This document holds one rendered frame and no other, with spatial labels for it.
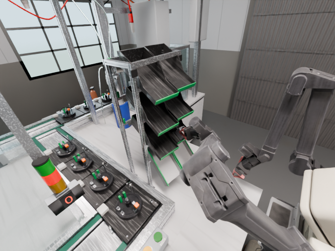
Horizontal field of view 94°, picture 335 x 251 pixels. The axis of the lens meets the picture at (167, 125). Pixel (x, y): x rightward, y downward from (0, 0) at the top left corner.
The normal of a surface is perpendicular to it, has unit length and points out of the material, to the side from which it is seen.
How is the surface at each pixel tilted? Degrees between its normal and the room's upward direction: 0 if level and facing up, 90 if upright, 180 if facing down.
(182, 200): 0
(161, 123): 25
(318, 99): 97
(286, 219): 0
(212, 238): 0
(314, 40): 90
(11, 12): 90
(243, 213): 85
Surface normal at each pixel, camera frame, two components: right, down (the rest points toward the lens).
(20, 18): 0.77, 0.33
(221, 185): -0.59, -0.38
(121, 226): -0.04, -0.83
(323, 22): -0.63, 0.45
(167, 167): 0.45, -0.31
